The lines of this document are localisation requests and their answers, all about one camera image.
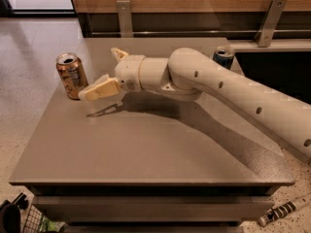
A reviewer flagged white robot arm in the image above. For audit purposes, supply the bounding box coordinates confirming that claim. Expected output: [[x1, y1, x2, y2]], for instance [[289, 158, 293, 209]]
[[79, 48, 311, 163]]

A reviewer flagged metal bracket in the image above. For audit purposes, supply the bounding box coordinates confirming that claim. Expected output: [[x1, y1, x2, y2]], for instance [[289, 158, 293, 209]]
[[117, 0, 133, 38], [255, 0, 288, 48]]

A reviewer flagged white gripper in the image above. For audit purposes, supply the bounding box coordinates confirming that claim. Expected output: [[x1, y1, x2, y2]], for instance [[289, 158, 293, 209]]
[[78, 48, 145, 101]]

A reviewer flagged left metal bracket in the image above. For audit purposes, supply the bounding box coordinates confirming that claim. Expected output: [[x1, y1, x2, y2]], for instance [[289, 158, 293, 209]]
[[117, 0, 133, 38]]

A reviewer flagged grey table drawer unit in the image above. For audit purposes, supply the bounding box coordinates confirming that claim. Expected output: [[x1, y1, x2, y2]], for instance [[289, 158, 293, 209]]
[[9, 37, 295, 233]]

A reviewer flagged wooden wall counter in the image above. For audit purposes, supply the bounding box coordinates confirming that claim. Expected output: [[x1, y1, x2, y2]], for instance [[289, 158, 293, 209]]
[[72, 0, 311, 39]]

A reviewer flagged black white striped tool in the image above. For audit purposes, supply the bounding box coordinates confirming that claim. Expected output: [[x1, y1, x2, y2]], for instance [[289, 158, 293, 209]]
[[258, 195, 311, 227]]

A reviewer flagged right metal bracket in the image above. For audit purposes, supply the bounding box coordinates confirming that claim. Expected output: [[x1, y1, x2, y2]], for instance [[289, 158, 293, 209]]
[[255, 0, 288, 48]]

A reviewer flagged wire basket with green item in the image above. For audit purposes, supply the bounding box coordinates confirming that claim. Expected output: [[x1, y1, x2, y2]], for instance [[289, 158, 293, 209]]
[[21, 206, 67, 233]]

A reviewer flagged blue silver energy drink can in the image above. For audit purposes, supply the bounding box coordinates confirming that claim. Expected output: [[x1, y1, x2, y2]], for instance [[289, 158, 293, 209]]
[[213, 46, 235, 69]]

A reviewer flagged orange soda can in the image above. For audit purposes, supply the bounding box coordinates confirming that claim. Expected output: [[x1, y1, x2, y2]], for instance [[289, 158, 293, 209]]
[[56, 52, 88, 100]]

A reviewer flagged black object at corner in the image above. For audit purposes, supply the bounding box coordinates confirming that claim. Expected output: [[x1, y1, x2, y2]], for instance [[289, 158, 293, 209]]
[[0, 192, 29, 233]]

